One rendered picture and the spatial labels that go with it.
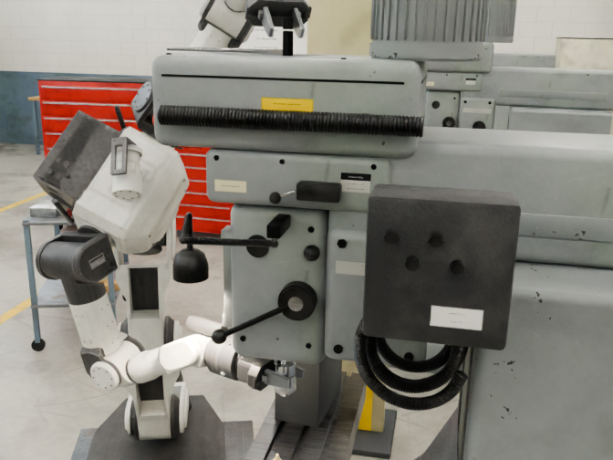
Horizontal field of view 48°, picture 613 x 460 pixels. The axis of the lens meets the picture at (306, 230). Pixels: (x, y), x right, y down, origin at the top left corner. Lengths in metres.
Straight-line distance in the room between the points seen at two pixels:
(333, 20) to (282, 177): 1.88
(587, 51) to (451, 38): 8.37
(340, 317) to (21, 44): 11.34
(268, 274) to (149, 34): 10.10
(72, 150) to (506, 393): 1.12
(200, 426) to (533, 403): 1.59
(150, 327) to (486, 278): 1.33
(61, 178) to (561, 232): 1.11
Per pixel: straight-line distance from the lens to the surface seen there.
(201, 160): 6.36
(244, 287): 1.30
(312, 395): 1.77
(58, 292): 4.62
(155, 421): 2.34
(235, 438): 2.80
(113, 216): 1.65
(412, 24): 1.17
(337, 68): 1.15
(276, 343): 1.33
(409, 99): 1.14
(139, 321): 2.09
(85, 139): 1.73
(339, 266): 1.22
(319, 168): 1.18
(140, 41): 11.34
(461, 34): 1.19
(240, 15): 1.70
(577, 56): 9.51
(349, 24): 3.01
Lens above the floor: 1.94
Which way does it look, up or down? 16 degrees down
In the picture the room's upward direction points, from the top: 1 degrees clockwise
